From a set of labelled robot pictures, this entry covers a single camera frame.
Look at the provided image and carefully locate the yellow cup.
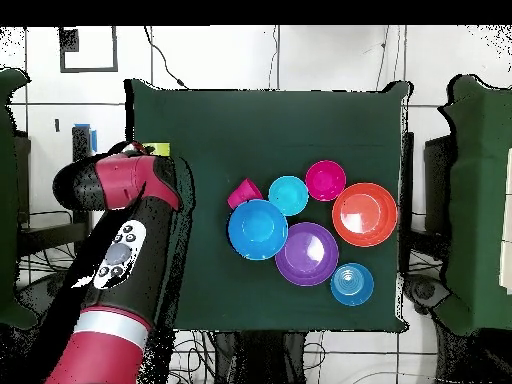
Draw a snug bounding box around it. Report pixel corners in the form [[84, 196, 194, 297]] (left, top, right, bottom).
[[142, 142, 172, 158]]

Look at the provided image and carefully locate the large blue bowl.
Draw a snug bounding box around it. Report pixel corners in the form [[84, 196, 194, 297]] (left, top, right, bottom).
[[226, 198, 290, 262]]

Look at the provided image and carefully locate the blue tape strip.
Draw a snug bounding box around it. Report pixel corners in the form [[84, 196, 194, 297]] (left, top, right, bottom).
[[73, 122, 99, 154]]

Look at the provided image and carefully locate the black equipment box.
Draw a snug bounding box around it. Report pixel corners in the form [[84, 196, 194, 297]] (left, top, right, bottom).
[[423, 134, 457, 237], [13, 133, 32, 225]]

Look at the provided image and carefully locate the pink cup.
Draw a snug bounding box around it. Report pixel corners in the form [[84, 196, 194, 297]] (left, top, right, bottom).
[[226, 177, 265, 211]]

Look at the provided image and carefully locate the dark green table cloth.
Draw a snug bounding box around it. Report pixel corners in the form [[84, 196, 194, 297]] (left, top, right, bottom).
[[125, 78, 413, 334]]

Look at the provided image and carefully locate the green-covered side table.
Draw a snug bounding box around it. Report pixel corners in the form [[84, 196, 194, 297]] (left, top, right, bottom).
[[433, 73, 512, 337], [0, 67, 39, 329]]

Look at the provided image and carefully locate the small cyan bowl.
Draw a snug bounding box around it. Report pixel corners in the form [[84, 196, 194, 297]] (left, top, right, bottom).
[[267, 174, 310, 218]]

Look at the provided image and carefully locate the grey round floor base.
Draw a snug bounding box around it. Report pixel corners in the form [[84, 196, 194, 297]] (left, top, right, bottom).
[[17, 273, 67, 317], [403, 273, 451, 315]]

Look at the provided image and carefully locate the pink bowl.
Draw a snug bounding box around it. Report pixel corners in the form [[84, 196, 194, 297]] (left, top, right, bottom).
[[304, 159, 348, 203]]

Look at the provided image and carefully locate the purple bowl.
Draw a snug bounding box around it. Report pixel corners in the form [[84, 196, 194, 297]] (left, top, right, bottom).
[[274, 221, 341, 288]]

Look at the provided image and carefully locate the orange bowl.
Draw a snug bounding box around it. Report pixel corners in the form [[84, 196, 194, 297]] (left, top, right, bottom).
[[331, 182, 400, 248]]

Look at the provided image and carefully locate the translucent blue bowl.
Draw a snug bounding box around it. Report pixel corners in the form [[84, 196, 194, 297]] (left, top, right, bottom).
[[330, 262, 376, 308]]

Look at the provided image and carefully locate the white sheet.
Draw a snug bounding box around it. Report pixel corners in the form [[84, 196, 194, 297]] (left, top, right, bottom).
[[498, 147, 512, 296]]

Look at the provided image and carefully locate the black metal frame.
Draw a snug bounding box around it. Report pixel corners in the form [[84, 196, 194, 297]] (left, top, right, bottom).
[[398, 130, 416, 275], [15, 125, 95, 257]]

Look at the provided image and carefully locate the black floor cable with plug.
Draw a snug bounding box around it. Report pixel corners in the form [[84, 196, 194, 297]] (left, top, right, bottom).
[[142, 25, 190, 90]]

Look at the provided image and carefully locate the black square floor frame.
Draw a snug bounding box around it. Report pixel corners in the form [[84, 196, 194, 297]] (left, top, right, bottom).
[[58, 25, 120, 74]]

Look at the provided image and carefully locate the thin black floor cable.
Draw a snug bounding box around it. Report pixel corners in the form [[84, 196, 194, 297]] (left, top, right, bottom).
[[374, 25, 391, 92], [266, 25, 281, 90]]

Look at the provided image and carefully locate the tangle of floor cables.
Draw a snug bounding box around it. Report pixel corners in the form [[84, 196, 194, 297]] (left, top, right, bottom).
[[17, 229, 215, 384]]

